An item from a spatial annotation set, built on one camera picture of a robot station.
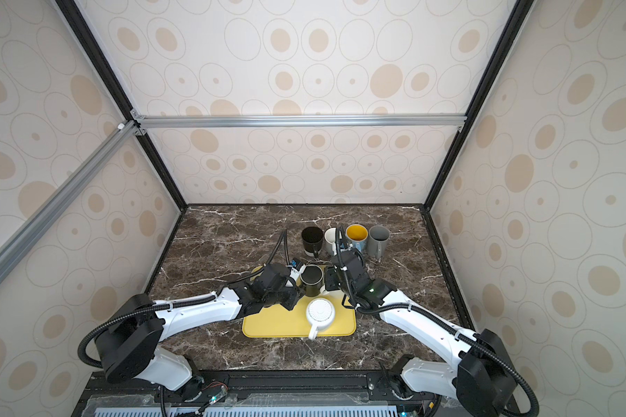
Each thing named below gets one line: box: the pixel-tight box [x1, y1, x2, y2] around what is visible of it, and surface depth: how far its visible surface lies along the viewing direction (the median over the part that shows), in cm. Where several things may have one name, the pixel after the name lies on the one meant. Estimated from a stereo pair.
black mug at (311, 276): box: [299, 264, 325, 298], surface depth 89 cm
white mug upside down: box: [306, 297, 336, 340], surface depth 81 cm
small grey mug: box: [323, 226, 338, 257], surface depth 99 cm
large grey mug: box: [367, 224, 393, 259], surface depth 98 cm
